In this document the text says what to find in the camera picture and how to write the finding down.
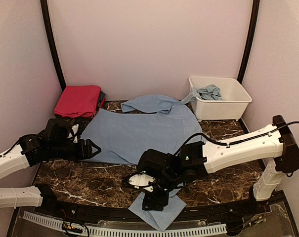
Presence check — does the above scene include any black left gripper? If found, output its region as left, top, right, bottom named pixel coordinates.
left=49, top=139, right=101, bottom=161

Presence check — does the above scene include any light blue button shirt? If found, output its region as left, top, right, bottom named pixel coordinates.
left=80, top=94, right=203, bottom=232

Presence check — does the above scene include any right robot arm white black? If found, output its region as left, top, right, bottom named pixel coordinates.
left=137, top=115, right=299, bottom=214

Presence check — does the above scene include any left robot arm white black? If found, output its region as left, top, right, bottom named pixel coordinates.
left=0, top=134, right=101, bottom=215

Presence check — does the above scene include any folded pink red garment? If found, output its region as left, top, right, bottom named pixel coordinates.
left=54, top=85, right=101, bottom=118

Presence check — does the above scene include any folded red garment underneath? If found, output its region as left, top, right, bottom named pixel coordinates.
left=93, top=97, right=106, bottom=116

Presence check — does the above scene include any folded dark blue garment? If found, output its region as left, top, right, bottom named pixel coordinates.
left=98, top=91, right=105, bottom=104

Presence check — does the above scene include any white plastic bin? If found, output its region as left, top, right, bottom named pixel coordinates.
left=188, top=76, right=252, bottom=121

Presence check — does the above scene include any crumpled blue cloth in bin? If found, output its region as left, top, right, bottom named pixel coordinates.
left=181, top=84, right=224, bottom=104

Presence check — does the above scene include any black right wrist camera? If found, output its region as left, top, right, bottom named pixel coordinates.
left=136, top=149, right=179, bottom=178

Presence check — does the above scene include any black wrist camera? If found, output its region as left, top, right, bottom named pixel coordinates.
left=43, top=118, right=77, bottom=145
left=136, top=149, right=179, bottom=178

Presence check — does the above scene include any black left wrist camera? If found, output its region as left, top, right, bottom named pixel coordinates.
left=43, top=118, right=77, bottom=145

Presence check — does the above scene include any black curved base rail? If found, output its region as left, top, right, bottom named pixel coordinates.
left=15, top=191, right=286, bottom=225

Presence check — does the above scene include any white slotted cable duct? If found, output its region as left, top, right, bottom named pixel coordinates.
left=23, top=211, right=227, bottom=237

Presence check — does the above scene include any left black frame post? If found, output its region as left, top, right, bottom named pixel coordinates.
left=40, top=0, right=67, bottom=91

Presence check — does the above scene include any black frame post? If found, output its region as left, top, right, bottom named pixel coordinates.
left=40, top=0, right=67, bottom=91
left=237, top=0, right=260, bottom=84

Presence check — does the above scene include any right black frame post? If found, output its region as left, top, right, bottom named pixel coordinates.
left=237, top=0, right=260, bottom=84

